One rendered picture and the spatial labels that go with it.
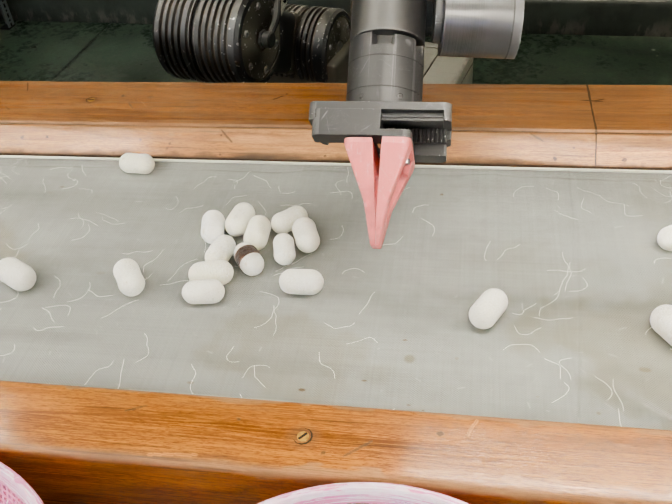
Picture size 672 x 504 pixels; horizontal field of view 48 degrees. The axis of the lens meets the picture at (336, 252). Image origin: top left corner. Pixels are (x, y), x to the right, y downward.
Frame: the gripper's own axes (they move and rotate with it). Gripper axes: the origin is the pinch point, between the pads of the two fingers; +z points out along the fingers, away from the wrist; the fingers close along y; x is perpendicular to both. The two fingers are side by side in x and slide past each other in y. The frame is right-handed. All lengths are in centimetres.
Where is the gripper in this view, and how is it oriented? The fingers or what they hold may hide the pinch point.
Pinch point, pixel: (376, 236)
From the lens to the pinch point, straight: 55.6
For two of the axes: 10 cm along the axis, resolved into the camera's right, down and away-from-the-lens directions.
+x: 1.5, 1.6, 9.8
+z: -0.6, 9.9, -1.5
